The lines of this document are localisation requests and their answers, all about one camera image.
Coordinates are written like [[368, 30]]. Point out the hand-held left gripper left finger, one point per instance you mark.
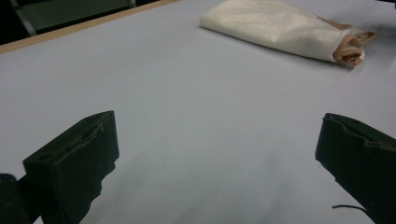
[[71, 168]]

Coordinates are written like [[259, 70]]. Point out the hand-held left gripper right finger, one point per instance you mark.
[[364, 161]]

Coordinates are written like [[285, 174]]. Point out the white baby bodysuit brown trim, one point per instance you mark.
[[274, 28]]

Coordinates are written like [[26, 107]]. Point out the light blue mat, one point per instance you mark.
[[202, 124]]

